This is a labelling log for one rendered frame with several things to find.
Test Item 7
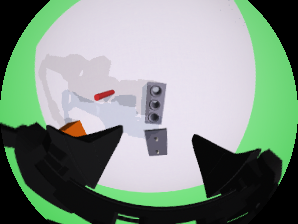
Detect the red peg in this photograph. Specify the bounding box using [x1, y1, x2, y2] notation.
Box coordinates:
[94, 91, 114, 100]

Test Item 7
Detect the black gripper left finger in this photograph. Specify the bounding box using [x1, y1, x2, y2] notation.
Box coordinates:
[45, 124, 122, 189]

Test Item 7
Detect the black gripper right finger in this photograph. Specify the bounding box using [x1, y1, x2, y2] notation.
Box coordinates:
[192, 133, 262, 198]

